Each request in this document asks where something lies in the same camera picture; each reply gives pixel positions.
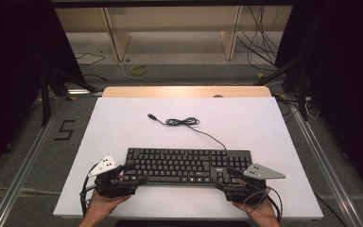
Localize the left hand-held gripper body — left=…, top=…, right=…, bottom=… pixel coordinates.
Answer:
left=87, top=154, right=139, bottom=200

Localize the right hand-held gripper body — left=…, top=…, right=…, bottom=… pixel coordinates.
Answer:
left=224, top=162, right=286, bottom=205

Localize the black computer keyboard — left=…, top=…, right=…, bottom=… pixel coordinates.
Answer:
left=123, top=147, right=253, bottom=187

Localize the person's left hand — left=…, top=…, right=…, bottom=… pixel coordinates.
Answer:
left=87, top=190, right=132, bottom=218

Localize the person's right hand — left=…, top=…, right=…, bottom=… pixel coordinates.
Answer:
left=233, top=198, right=277, bottom=222

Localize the short aluminium bar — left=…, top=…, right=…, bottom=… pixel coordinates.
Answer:
left=67, top=88, right=104, bottom=96

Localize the black metal stand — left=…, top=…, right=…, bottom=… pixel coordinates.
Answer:
left=252, top=56, right=310, bottom=123
left=39, top=67, right=99, bottom=128

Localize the yellow tape roll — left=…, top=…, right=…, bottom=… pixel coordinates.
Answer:
left=130, top=63, right=148, bottom=77

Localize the black curtain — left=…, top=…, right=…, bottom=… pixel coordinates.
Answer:
left=275, top=0, right=363, bottom=201
left=0, top=0, right=85, bottom=184

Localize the light wooden desk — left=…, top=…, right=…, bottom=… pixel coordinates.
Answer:
left=55, top=6, right=294, bottom=62

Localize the black metal crossbar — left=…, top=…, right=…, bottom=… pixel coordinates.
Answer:
left=50, top=0, right=297, bottom=9

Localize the right hand-held gripper cable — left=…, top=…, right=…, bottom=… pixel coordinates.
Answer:
left=243, top=185, right=284, bottom=222

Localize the hand-held gripper cable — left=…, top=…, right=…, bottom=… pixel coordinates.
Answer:
left=243, top=185, right=284, bottom=222
left=79, top=164, right=99, bottom=218

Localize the left hand-held gripper cable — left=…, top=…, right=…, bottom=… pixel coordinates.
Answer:
left=79, top=164, right=99, bottom=218

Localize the black keyboard cable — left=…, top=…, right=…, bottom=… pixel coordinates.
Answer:
left=147, top=113, right=228, bottom=151

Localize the aluminium floor rail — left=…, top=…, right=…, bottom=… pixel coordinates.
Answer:
left=287, top=94, right=363, bottom=227
left=0, top=97, right=66, bottom=227

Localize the tangle of floor cables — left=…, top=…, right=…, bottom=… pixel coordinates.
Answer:
left=273, top=92, right=321, bottom=121

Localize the thin black floor cable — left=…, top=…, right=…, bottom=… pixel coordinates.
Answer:
left=75, top=52, right=107, bottom=67

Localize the bundle of hanging black cables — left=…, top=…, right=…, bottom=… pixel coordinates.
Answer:
left=235, top=5, right=282, bottom=72

